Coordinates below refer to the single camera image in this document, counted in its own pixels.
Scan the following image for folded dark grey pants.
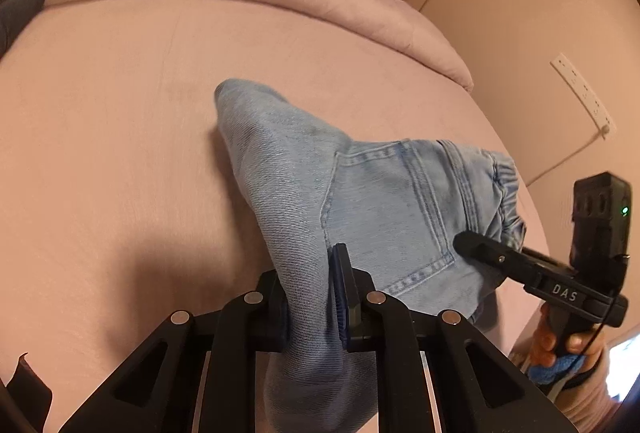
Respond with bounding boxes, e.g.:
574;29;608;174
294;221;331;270
0;0;46;57

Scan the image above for pink bed sheet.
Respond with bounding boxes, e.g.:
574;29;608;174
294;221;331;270
1;0;502;432

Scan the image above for white power cable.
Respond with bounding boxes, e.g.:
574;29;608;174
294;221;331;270
524;124;612;188

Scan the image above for right hand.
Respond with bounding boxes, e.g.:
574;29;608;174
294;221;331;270
528;303;605;373

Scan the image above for black tracker box green light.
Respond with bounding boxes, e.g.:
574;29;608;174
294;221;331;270
570;172;631;295

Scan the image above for white power strip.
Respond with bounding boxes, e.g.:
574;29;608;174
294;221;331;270
550;53;617;140

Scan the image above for light blue denim pants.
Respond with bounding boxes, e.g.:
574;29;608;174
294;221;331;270
215;79;526;432

